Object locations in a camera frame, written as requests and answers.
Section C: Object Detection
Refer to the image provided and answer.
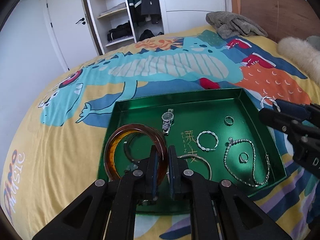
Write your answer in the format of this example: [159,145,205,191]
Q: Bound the silver wristwatch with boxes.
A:
[161,108,175,136]

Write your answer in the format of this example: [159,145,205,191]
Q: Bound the black folded clothes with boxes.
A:
[107,21,133,43]

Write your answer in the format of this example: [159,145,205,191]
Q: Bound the white fur pillow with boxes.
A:
[278,36,320,85]

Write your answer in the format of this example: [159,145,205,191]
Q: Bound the dinosaur printed yellow bedsheet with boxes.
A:
[0,26,320,240]

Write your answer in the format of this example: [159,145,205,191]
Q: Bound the white wardrobe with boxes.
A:
[79,0,232,55]

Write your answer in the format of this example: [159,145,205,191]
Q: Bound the green hanging jacket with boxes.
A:
[125,0,142,27]

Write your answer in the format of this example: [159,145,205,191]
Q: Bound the green tray box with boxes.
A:
[97,87,287,215]

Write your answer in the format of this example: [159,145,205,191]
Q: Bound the dark brown bangle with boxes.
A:
[124,132,150,163]

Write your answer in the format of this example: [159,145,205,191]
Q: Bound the wooden headboard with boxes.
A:
[230,0,320,45]

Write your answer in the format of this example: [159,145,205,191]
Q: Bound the white door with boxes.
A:
[45,0,100,72]

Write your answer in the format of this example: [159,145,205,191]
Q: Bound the dark bag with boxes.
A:
[139,29,164,42]

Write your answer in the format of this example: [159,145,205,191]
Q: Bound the large twisted silver bangle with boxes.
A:
[260,95,278,108]

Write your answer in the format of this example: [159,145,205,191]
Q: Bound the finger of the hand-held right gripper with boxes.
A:
[274,99,320,122]
[259,107,303,133]

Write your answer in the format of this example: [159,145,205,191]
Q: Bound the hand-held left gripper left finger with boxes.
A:
[32,145,161,240]

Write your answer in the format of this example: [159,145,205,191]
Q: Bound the light grey folded clothes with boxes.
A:
[100,2,127,15]

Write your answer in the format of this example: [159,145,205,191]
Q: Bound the grey fleece blanket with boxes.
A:
[206,11,268,40]

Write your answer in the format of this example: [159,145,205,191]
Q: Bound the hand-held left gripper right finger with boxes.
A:
[167,145,292,240]

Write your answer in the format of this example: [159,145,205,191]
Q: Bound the pale green duvet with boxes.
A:
[306,35,320,47]

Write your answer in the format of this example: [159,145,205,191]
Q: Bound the amber bangle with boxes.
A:
[104,124,167,188]

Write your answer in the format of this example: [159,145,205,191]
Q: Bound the black hanging jacket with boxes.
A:
[140,0,162,24]

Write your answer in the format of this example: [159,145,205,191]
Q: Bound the small twisted silver bracelet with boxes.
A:
[196,131,219,152]

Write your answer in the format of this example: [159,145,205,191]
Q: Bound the silver chain necklace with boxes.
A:
[224,137,271,187]

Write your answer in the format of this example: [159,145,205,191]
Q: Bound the thin silver bangle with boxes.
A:
[166,154,212,180]

